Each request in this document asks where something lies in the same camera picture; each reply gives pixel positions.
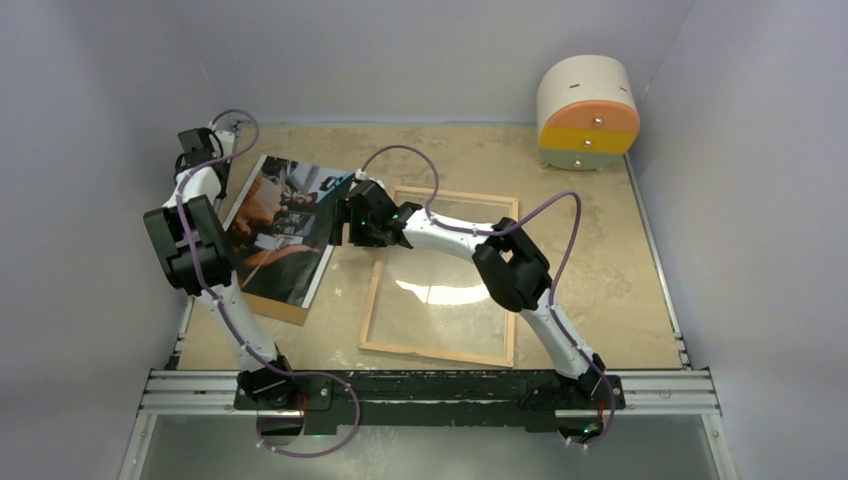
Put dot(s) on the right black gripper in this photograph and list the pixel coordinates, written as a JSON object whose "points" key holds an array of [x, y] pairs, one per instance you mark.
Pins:
{"points": [[346, 211]]}

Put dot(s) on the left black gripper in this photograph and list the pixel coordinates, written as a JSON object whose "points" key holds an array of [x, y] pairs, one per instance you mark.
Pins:
{"points": [[226, 165]]}

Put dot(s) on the printed photo sheet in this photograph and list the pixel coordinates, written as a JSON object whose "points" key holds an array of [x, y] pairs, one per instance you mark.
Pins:
{"points": [[280, 228]]}

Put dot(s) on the wooden picture frame with glass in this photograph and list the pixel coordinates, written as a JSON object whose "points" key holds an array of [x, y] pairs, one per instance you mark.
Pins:
{"points": [[430, 305]]}

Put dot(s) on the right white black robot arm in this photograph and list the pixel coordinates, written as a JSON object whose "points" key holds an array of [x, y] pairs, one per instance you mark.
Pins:
{"points": [[511, 266]]}

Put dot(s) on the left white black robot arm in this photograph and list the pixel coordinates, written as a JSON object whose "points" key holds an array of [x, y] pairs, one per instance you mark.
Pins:
{"points": [[196, 258]]}

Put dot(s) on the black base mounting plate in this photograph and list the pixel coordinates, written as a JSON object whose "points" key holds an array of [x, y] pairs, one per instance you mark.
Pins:
{"points": [[534, 400]]}

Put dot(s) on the round mini drawer cabinet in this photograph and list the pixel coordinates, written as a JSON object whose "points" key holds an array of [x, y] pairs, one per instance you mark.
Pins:
{"points": [[586, 114]]}

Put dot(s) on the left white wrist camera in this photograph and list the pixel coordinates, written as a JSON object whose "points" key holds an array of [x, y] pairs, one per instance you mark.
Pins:
{"points": [[224, 141]]}

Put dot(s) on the aluminium rail bar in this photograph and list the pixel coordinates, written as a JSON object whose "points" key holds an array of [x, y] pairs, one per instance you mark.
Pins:
{"points": [[198, 392]]}

